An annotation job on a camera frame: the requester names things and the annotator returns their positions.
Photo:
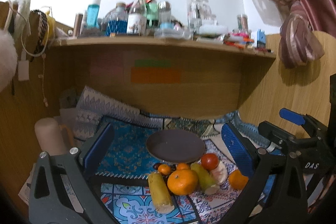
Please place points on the clear plastic organizer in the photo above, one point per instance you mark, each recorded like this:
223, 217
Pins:
199, 13

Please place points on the dark round plate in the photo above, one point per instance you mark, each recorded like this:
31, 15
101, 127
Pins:
175, 146

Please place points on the white charger with cable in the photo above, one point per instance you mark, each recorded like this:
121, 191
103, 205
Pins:
20, 10

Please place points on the green sugarcane piece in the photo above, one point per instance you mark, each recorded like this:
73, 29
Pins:
207, 183

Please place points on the large orange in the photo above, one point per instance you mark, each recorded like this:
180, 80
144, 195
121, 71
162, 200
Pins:
183, 182

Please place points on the pink sticky note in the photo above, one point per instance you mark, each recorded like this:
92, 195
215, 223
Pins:
107, 67

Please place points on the white label bottle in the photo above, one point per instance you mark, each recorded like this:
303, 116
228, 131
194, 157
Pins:
137, 18

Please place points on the round blue glass bottle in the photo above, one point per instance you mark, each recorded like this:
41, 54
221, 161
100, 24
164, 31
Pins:
116, 22

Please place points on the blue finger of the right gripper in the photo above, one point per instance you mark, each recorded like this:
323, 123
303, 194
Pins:
292, 116

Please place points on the blue white small box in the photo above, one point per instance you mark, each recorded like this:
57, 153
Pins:
261, 39

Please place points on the wooden brush handle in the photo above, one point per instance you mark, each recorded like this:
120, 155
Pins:
69, 134

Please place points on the small tangerine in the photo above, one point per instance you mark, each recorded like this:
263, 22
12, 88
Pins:
237, 181
182, 166
164, 169

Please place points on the blue liquid bottle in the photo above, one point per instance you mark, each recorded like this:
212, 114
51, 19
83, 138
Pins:
92, 13

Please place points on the orange sticky note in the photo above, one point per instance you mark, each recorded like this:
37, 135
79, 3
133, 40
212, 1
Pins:
155, 76

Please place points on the white cylinder roll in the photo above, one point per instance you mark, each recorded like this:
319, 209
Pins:
49, 136

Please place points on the green bottle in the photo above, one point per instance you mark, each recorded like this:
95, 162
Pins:
152, 15

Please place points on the white fluffy item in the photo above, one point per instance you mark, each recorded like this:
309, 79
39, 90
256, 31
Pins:
8, 59

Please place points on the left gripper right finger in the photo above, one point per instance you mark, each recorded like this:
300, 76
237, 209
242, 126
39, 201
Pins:
287, 202

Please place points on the yellow-green sugarcane piece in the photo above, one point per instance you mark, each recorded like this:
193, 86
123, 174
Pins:
159, 193

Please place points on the green sticky note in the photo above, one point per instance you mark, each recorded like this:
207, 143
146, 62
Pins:
152, 63

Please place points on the wooden shelf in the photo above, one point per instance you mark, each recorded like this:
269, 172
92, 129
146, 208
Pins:
211, 74

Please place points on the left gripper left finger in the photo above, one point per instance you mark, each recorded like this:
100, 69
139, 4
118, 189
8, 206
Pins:
49, 202

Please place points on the patterned blue cloth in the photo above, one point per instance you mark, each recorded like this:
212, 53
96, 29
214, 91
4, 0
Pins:
127, 157

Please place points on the red tomato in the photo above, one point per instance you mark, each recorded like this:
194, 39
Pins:
209, 161

